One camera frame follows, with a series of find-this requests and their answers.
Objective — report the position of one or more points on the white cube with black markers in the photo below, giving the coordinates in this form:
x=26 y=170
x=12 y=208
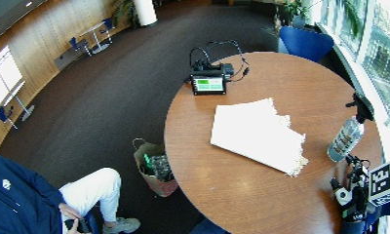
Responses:
x=384 y=183

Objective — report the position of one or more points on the clear spray bottle black trigger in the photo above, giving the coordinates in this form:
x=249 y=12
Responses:
x=345 y=139

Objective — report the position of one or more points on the stack of white paper sheets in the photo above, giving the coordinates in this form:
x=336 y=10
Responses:
x=256 y=133

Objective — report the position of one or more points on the blue armchair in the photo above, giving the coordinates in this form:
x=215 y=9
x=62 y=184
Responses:
x=305 y=42

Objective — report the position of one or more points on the black device with green screen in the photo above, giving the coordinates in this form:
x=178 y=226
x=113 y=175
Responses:
x=210 y=83

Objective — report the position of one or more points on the dark patterned item in bag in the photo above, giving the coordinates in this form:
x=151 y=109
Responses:
x=163 y=167

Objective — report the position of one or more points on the brown paper bag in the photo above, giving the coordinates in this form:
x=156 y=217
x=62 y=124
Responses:
x=154 y=182

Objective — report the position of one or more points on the green potted plant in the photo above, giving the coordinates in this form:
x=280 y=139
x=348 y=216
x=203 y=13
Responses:
x=292 y=11
x=124 y=9

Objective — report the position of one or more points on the black phone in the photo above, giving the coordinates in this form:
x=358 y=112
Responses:
x=79 y=225

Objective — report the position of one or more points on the white round column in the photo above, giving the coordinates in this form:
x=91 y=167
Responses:
x=144 y=12

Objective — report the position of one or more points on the blue chair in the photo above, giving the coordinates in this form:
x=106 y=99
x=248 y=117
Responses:
x=6 y=115
x=79 y=45
x=107 y=26

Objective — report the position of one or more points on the small white table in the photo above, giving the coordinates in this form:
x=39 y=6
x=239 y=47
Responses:
x=25 y=104
x=98 y=35

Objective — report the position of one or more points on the white palm camera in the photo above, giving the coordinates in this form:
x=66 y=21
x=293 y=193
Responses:
x=344 y=195

